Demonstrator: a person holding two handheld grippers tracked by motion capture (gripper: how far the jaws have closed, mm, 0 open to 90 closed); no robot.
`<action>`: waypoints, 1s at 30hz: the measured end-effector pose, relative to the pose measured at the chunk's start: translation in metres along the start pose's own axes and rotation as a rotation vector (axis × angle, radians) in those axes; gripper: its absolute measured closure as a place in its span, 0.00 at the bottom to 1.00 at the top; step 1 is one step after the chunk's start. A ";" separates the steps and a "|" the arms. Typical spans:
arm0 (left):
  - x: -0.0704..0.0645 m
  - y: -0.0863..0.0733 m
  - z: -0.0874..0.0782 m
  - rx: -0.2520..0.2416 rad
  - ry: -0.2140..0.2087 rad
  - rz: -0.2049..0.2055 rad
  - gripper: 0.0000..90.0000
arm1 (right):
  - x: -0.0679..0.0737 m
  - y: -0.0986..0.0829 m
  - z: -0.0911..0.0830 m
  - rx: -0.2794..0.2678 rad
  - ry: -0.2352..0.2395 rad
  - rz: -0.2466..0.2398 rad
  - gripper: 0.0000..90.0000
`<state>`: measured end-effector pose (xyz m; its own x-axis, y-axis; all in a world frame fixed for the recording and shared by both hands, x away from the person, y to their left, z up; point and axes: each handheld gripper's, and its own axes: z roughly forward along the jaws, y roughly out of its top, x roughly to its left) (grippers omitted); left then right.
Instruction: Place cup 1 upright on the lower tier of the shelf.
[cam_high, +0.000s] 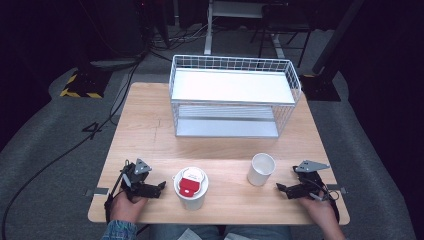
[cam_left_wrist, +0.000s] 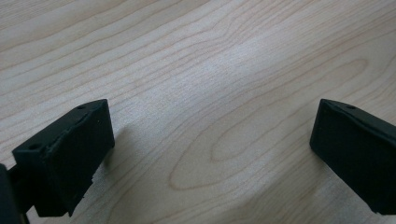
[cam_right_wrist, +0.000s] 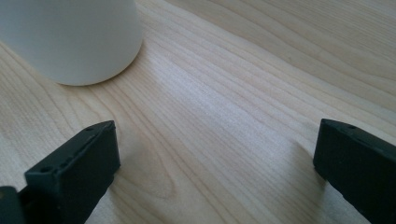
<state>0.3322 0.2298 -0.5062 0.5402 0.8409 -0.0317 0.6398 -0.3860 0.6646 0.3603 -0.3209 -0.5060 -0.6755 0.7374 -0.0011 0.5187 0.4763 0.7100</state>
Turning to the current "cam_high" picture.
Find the grey tape piece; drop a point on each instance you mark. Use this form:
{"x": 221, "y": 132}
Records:
{"x": 336, "y": 188}
{"x": 100, "y": 191}

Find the black slanted pole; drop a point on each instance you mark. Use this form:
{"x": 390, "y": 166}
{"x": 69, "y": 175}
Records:
{"x": 336, "y": 36}

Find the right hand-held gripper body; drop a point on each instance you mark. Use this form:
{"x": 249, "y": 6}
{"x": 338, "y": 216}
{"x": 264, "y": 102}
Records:
{"x": 308, "y": 185}

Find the white paper cup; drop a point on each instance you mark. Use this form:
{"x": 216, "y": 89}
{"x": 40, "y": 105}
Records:
{"x": 261, "y": 169}

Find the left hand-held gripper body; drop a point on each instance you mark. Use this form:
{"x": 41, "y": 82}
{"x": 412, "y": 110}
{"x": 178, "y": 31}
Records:
{"x": 136, "y": 180}

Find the yellow-black striped stand base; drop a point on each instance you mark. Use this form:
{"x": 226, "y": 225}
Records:
{"x": 85, "y": 85}

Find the white cup with red lid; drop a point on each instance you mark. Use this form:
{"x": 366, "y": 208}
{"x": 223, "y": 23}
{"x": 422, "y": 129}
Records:
{"x": 191, "y": 188}

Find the person's right hand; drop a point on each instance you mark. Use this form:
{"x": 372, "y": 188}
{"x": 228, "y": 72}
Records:
{"x": 316, "y": 208}

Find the person's legs in jeans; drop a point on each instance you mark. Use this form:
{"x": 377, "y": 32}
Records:
{"x": 213, "y": 233}

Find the black stand base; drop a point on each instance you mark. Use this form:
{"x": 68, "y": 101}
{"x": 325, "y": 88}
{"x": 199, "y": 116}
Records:
{"x": 320, "y": 87}

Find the person's left hand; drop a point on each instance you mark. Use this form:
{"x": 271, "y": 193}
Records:
{"x": 125, "y": 208}

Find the black metal chair frame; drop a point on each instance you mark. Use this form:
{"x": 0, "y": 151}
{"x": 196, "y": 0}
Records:
{"x": 286, "y": 25}

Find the white desk frame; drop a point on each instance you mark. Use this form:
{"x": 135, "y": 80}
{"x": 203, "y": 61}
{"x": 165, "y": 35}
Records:
{"x": 208, "y": 30}

